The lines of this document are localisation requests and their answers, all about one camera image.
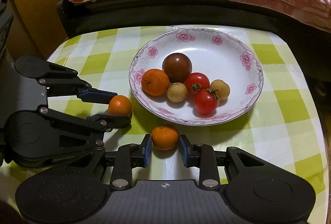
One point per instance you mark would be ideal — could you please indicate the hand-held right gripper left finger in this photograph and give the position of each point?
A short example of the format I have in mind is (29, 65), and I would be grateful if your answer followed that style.
(148, 149)

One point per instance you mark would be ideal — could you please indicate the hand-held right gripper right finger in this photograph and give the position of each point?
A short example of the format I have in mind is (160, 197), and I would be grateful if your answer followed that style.
(183, 149)

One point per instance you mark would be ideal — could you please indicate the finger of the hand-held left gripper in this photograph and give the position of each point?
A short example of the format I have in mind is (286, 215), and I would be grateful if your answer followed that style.
(113, 121)
(95, 94)

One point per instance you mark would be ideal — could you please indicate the small orange tangerine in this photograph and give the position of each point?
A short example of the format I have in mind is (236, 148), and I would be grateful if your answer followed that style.
(155, 82)
(119, 105)
(165, 137)

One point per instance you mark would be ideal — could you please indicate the red cherry tomato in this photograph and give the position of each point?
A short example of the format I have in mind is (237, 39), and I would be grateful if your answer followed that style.
(206, 102)
(197, 80)

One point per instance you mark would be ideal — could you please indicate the small brown round fruit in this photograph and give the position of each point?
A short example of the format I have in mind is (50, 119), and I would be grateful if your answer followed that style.
(221, 88)
(177, 92)

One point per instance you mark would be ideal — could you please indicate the dark purple tomato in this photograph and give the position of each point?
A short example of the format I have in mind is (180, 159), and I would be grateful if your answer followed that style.
(177, 67)

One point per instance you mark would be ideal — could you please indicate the white floral rimmed plate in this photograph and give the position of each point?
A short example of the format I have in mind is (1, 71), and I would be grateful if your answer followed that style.
(212, 53)

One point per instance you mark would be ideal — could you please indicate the green checkered tablecloth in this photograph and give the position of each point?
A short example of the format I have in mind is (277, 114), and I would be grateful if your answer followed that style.
(279, 110)

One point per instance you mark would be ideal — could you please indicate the wooden cabinet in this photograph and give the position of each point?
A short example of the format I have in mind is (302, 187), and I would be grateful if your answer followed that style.
(33, 7)

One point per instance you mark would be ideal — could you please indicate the dark bed frame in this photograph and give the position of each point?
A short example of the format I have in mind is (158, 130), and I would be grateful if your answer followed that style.
(155, 13)

